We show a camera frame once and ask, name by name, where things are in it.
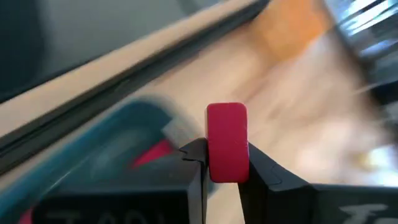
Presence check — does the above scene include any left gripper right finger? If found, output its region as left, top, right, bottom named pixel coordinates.
left=238, top=142, right=398, bottom=224

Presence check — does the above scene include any black perforated computer case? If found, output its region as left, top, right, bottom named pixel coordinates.
left=0, top=0, right=46, bottom=102

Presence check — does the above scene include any blue plastic bin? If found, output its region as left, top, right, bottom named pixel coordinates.
left=0, top=96, right=215, bottom=224

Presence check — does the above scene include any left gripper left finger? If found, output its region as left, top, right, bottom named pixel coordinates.
left=30, top=138, right=210, bottom=224

